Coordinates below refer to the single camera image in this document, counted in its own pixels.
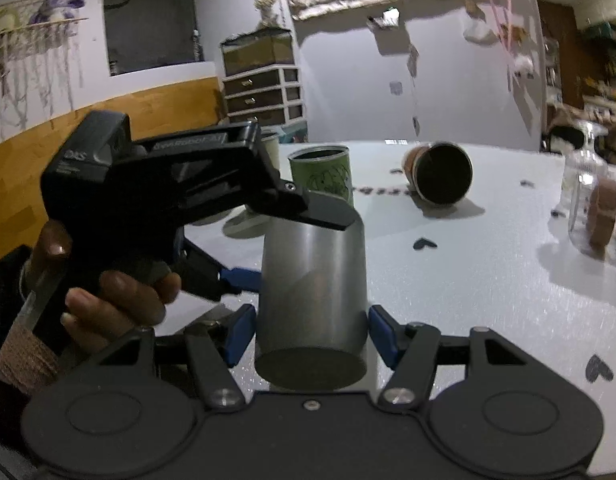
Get grey metal cup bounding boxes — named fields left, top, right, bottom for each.
left=255, top=193, right=369, bottom=391

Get white paper cup yellow band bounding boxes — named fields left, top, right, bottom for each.
left=261, top=131, right=280, bottom=170

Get brown sleeved cup lying down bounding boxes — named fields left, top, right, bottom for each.
left=401, top=142, right=474, bottom=207

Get person's left hand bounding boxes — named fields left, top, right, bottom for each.
left=23, top=221, right=182, bottom=354

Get white dark drawer unit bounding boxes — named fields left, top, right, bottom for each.
left=222, top=64, right=306, bottom=127

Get green tin can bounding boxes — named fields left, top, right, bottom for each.
left=288, top=145, right=353, bottom=206

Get purple plush on shelf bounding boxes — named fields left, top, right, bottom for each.
left=29, top=0, right=85, bottom=25

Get glass fish tank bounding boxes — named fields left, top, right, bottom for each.
left=220, top=27, right=295, bottom=76

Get clear glass jar brown bands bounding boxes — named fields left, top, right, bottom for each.
left=568, top=174, right=616, bottom=266

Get upside-down wine glass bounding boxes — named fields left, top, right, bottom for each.
left=560, top=119, right=608, bottom=211

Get dried flower vase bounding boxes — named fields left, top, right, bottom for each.
left=253, top=0, right=279, bottom=30

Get white plush toy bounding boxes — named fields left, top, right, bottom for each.
left=512, top=54, right=535, bottom=79

